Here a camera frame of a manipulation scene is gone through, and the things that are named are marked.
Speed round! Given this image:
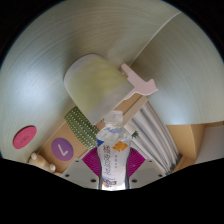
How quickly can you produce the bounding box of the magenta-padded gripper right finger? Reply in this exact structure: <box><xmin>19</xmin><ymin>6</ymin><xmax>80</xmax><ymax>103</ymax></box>
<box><xmin>127</xmin><ymin>147</ymin><xmax>167</xmax><ymax>190</ymax></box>

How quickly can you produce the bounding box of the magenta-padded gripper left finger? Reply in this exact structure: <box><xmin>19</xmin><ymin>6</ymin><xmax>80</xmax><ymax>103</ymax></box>
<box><xmin>62</xmin><ymin>147</ymin><xmax>102</xmax><ymax>190</ymax></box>

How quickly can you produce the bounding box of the clear plastic drink bottle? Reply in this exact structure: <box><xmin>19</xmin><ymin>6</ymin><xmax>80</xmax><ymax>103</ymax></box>
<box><xmin>95</xmin><ymin>109</ymin><xmax>133</xmax><ymax>192</ymax></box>

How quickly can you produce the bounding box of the purple round number sticker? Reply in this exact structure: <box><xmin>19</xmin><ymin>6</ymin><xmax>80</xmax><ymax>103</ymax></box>
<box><xmin>50</xmin><ymin>137</ymin><xmax>75</xmax><ymax>162</ymax></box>

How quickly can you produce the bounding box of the light grey curtain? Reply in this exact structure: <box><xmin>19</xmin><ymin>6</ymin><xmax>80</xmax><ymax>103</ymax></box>
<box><xmin>126</xmin><ymin>99</ymin><xmax>183</xmax><ymax>176</ymax></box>

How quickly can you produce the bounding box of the tall green cactus ornament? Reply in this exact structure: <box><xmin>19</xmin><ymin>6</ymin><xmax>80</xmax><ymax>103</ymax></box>
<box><xmin>63</xmin><ymin>106</ymin><xmax>101</xmax><ymax>150</ymax></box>

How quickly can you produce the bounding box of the flat round red coaster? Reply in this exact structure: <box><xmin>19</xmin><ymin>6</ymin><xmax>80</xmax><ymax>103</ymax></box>
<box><xmin>12</xmin><ymin>125</ymin><xmax>38</xmax><ymax>150</ymax></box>

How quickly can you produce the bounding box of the pink llama figure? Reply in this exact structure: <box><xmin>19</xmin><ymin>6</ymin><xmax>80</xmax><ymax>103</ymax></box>
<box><xmin>119</xmin><ymin>62</ymin><xmax>159</xmax><ymax>101</ymax></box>

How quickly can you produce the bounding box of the pale yellow cup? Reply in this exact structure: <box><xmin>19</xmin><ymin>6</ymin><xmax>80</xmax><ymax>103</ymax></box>
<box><xmin>63</xmin><ymin>53</ymin><xmax>134</xmax><ymax>126</ymax></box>

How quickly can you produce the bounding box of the low grey desk partition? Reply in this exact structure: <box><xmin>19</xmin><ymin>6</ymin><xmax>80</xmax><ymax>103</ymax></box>
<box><xmin>128</xmin><ymin>11</ymin><xmax>224</xmax><ymax>127</ymax></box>

